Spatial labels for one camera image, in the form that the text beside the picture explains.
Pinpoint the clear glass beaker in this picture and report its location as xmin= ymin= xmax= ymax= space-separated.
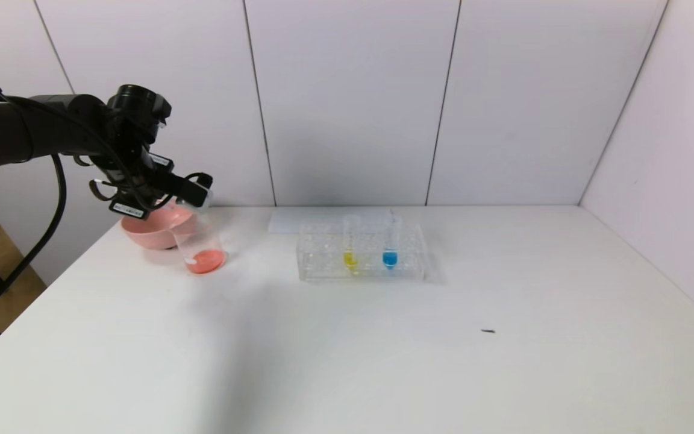
xmin=169 ymin=205 xmax=228 ymax=277

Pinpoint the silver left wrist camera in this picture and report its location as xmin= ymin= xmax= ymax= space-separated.
xmin=190 ymin=176 xmax=214 ymax=209

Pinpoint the test tube with yellow pigment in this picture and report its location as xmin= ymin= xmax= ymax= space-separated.
xmin=343 ymin=215 xmax=361 ymax=273

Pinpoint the clear acrylic test tube rack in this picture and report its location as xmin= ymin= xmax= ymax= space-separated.
xmin=297 ymin=221 xmax=430 ymax=283

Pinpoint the pink plastic bowl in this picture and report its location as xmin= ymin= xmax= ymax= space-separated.
xmin=121 ymin=202 xmax=199 ymax=251

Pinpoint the white paper sheet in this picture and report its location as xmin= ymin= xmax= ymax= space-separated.
xmin=269 ymin=209 xmax=395 ymax=234

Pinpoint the test tube with blue pigment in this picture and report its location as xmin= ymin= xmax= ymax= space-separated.
xmin=383 ymin=209 xmax=399 ymax=271

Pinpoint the black cable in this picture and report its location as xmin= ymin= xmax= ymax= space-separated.
xmin=0 ymin=154 xmax=68 ymax=323

